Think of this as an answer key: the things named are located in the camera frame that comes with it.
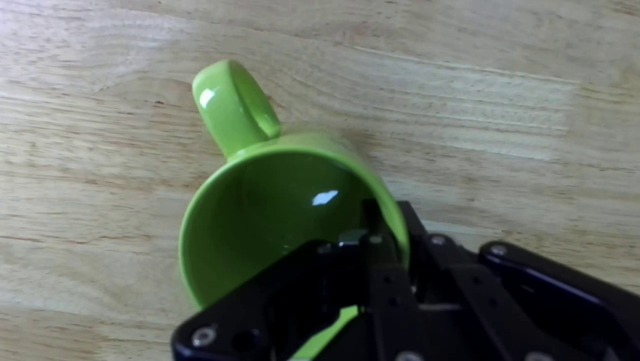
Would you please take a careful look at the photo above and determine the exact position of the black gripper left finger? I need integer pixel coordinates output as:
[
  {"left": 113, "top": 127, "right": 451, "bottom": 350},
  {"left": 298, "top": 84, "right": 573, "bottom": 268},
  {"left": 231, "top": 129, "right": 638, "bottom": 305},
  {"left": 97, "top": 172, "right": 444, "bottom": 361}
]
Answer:
[{"left": 170, "top": 199, "right": 427, "bottom": 361}]

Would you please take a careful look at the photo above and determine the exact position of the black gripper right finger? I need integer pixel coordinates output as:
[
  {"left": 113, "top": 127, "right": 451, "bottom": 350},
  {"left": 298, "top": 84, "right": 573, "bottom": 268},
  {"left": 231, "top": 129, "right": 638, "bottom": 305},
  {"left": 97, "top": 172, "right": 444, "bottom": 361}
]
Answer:
[{"left": 397, "top": 199, "right": 640, "bottom": 361}]

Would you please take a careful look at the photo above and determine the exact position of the green ceramic mug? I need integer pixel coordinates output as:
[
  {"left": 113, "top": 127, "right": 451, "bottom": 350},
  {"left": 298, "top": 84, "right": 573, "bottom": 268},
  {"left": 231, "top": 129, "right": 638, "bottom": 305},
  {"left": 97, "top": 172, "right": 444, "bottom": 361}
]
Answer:
[{"left": 176, "top": 58, "right": 411, "bottom": 361}]

